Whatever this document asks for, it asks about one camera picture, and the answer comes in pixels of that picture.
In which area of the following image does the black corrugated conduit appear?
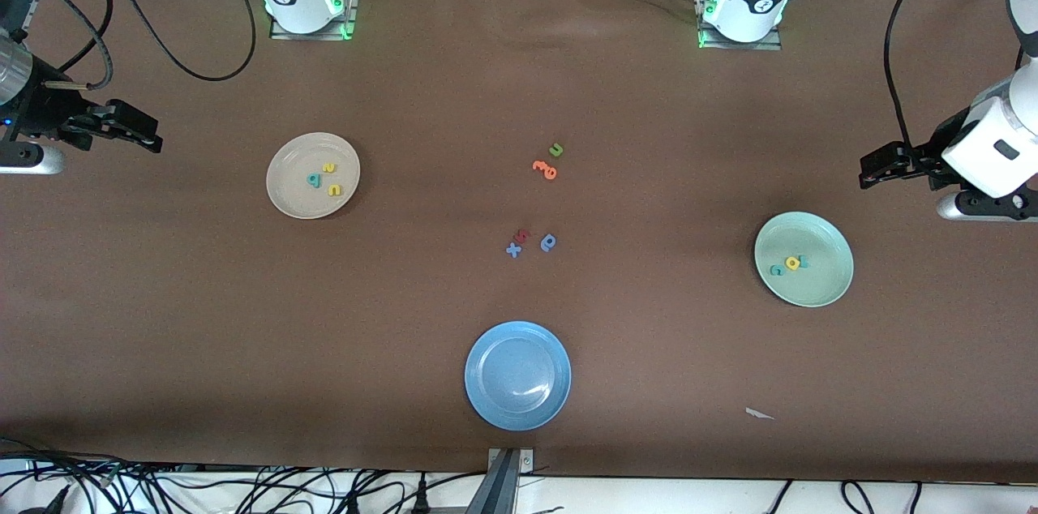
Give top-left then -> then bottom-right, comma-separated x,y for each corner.
0,0 -> 113,91

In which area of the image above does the pale green plate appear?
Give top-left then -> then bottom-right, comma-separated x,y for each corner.
754,211 -> 855,308

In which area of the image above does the beige brown plate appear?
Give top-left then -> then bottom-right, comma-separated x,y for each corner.
266,132 -> 362,221

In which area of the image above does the blue plate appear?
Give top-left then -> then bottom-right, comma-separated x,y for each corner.
465,321 -> 573,432

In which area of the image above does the long black right arm cable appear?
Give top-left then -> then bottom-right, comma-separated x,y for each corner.
97,0 -> 258,83

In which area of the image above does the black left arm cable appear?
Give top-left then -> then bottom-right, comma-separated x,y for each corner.
884,0 -> 986,152

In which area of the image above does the short black right arm cable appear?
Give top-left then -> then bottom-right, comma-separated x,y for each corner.
57,0 -> 116,84

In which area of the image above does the aluminium side rail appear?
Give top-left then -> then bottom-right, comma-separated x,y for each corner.
0,0 -> 38,38

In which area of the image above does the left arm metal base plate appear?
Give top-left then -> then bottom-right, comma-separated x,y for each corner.
696,0 -> 784,51

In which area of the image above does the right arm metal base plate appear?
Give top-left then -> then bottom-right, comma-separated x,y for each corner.
269,0 -> 362,41

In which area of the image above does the looped black cable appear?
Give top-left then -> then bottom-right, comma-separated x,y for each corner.
840,480 -> 877,514

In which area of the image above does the black cable bundle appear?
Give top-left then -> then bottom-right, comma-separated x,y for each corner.
0,437 -> 487,514

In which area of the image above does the grey metal table bracket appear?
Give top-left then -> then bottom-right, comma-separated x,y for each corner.
464,448 -> 536,514

